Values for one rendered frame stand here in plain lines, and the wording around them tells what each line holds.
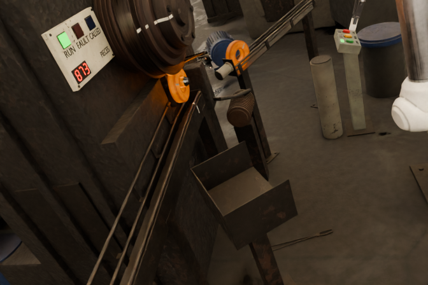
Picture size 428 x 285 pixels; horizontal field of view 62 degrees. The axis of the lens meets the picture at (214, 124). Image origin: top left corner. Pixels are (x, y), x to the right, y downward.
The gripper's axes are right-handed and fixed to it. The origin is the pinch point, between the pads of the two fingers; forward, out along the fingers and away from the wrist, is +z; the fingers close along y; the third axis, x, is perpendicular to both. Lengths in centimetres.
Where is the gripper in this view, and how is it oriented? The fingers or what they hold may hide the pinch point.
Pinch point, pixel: (353, 23)
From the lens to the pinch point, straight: 203.9
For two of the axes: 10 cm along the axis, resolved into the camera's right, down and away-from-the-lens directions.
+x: 9.8, 1.4, -1.3
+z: -0.4, 8.2, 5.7
